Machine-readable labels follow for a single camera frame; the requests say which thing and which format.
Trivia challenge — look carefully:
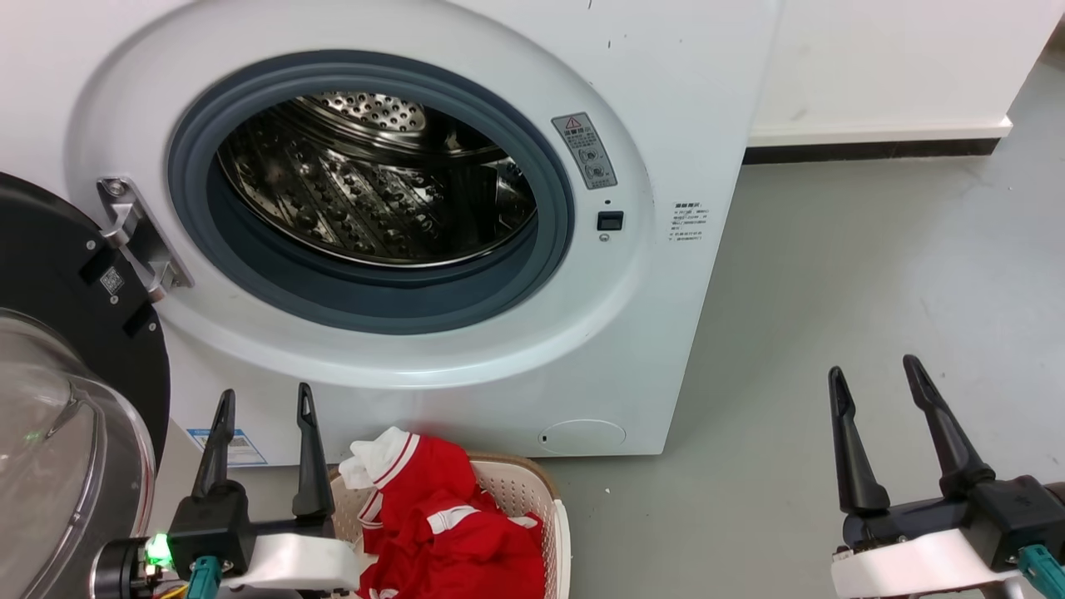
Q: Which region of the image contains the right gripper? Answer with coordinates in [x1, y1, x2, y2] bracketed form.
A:
[828, 355, 1065, 572]

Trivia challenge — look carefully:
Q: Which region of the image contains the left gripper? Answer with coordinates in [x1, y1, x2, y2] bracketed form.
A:
[169, 383, 335, 577]

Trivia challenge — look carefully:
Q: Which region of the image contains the red garment with white trim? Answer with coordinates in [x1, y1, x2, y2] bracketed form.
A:
[339, 427, 547, 599]

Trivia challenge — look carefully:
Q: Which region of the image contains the cream perforated laundry basket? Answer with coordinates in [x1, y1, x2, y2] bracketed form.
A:
[329, 452, 572, 599]

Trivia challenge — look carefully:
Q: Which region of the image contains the stainless steel washing machine drum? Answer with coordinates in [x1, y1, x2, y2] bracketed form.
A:
[216, 92, 538, 269]

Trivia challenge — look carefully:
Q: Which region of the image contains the washing machine door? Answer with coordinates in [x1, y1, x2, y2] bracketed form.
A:
[0, 172, 171, 599]

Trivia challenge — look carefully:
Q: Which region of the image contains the blue white energy label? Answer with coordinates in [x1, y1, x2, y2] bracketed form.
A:
[186, 428, 267, 467]

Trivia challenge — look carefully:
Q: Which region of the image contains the grey rubber door gasket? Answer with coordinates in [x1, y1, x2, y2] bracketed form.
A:
[166, 50, 575, 335]

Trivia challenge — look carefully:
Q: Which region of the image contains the silver metal door hinge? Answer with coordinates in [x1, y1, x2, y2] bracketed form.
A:
[97, 176, 194, 302]

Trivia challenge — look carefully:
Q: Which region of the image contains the white front-load washing machine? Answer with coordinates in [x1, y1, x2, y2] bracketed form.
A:
[0, 0, 783, 467]

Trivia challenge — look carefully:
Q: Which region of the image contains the round white filter cover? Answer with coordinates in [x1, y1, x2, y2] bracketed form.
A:
[538, 418, 627, 456]

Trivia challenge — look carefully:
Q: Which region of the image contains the grey warning sticker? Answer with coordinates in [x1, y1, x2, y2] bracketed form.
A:
[552, 112, 618, 191]

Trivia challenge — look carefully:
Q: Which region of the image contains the teal left cable connector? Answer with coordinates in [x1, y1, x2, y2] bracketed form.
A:
[187, 556, 222, 599]

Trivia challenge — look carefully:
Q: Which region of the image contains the teal cable connector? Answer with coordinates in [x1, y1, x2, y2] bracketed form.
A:
[187, 556, 222, 599]
[1018, 545, 1065, 599]

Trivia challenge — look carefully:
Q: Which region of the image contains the teal right cable connector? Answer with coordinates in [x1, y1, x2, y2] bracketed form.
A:
[1018, 545, 1065, 599]

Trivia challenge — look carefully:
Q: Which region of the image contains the black wall baseboard strip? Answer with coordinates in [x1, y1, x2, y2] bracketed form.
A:
[743, 137, 1002, 165]

